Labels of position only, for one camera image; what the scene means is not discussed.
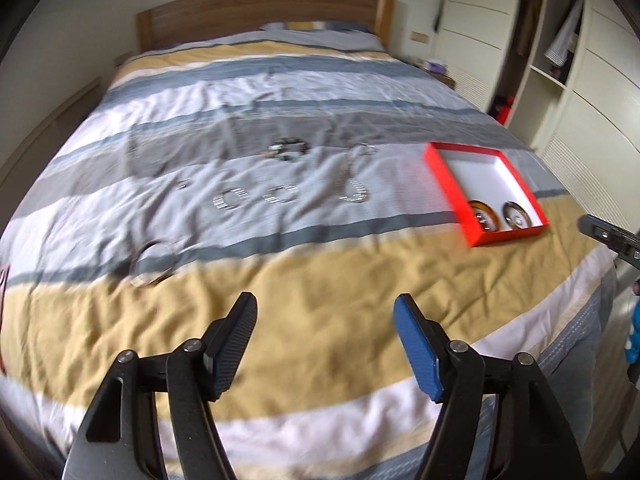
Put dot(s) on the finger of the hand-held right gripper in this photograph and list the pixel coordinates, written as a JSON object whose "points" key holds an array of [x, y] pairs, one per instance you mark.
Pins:
{"points": [[607, 235]]}

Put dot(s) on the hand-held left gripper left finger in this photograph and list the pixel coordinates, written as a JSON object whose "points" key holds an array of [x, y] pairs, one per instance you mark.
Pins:
{"points": [[232, 345]]}

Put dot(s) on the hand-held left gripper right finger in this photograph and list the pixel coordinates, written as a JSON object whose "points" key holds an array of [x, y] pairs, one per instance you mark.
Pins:
{"points": [[417, 345]]}

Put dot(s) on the wide silver bangle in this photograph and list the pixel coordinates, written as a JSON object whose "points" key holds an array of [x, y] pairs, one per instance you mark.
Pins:
{"points": [[510, 207]]}

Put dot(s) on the thin silver bangle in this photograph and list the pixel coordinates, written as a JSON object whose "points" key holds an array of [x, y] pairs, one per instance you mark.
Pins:
{"points": [[137, 262]]}

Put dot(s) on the amber bangle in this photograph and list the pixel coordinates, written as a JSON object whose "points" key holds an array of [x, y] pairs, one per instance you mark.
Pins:
{"points": [[475, 206]]}

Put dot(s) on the red jewelry box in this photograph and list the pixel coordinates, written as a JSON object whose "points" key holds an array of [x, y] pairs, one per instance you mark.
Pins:
{"points": [[480, 175]]}

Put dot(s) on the person's blue clothing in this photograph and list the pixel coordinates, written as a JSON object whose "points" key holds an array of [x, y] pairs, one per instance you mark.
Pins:
{"points": [[635, 320]]}

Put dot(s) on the striped bed blanket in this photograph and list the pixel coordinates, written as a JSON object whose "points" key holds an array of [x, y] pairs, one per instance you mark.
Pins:
{"points": [[300, 270]]}

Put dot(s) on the red container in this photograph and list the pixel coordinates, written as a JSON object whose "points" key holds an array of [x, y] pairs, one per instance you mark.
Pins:
{"points": [[505, 107]]}

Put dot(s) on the hanging striped shirt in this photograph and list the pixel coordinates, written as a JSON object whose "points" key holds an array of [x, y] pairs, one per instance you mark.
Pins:
{"points": [[565, 35]]}

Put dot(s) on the wooden nightstand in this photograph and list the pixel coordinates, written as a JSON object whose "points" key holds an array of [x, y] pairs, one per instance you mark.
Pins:
{"points": [[442, 80]]}

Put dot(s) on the purple tissue box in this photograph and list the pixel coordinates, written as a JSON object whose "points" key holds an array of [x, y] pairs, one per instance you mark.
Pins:
{"points": [[435, 66]]}

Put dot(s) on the white wardrobe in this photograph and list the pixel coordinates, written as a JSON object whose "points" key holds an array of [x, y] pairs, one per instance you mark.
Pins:
{"points": [[480, 20]]}

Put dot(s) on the wooden headboard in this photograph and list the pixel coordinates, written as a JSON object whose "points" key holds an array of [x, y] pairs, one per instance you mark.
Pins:
{"points": [[250, 15]]}

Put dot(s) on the striped pillow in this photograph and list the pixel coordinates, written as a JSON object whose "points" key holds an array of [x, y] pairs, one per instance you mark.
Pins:
{"points": [[320, 26]]}

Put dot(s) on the wall switch panel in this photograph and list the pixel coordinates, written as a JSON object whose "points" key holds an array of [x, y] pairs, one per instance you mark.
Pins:
{"points": [[420, 37]]}

